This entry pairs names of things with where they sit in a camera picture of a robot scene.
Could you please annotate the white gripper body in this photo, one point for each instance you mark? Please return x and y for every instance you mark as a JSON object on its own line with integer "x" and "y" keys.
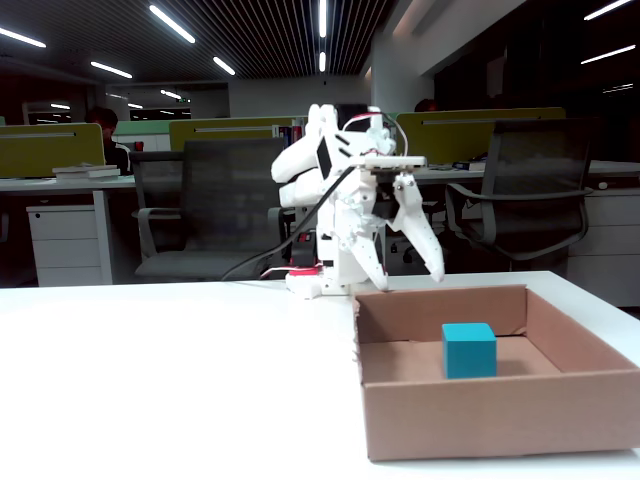
{"x": 369, "y": 220}

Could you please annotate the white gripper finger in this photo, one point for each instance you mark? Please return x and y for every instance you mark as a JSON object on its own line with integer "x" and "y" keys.
{"x": 422, "y": 230}
{"x": 370, "y": 260}

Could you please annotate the blue cube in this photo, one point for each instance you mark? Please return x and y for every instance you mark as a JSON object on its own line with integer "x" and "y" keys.
{"x": 467, "y": 350}

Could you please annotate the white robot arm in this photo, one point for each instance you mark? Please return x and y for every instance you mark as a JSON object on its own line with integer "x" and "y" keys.
{"x": 300, "y": 165}

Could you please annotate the white robot base with red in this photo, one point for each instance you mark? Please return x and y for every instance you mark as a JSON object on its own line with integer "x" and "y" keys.
{"x": 302, "y": 285}

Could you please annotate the brown cardboard box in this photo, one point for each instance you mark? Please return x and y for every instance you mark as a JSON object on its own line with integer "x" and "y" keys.
{"x": 500, "y": 420}

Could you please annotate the dark book on desk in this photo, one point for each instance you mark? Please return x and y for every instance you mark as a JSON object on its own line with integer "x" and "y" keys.
{"x": 467, "y": 164}

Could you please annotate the yellow-green desk partition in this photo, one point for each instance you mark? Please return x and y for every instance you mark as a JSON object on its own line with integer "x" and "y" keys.
{"x": 450, "y": 135}
{"x": 225, "y": 131}
{"x": 45, "y": 150}

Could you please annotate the row of upright books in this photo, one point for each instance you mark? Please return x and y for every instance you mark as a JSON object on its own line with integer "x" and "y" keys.
{"x": 290, "y": 134}

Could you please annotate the black mesh office chair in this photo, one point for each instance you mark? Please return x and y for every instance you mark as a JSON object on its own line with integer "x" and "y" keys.
{"x": 540, "y": 160}
{"x": 225, "y": 190}

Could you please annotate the ceiling light strip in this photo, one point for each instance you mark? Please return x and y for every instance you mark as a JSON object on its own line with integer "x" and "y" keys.
{"x": 322, "y": 61}
{"x": 608, "y": 54}
{"x": 607, "y": 9}
{"x": 224, "y": 65}
{"x": 171, "y": 23}
{"x": 322, "y": 17}
{"x": 111, "y": 69}
{"x": 22, "y": 37}

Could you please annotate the white drawer cabinet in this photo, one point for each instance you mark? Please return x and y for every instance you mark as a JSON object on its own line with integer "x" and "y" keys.
{"x": 65, "y": 240}
{"x": 610, "y": 240}

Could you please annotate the white office desk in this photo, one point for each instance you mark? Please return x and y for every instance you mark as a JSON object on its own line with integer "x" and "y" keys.
{"x": 50, "y": 184}
{"x": 615, "y": 170}

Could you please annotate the seated person in dark clothes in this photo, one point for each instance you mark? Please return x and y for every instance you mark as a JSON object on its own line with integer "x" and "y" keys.
{"x": 112, "y": 145}

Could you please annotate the stack of books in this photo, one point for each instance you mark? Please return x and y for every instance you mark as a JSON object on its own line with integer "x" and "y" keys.
{"x": 87, "y": 172}

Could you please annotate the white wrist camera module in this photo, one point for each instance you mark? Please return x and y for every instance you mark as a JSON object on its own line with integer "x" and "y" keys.
{"x": 390, "y": 161}

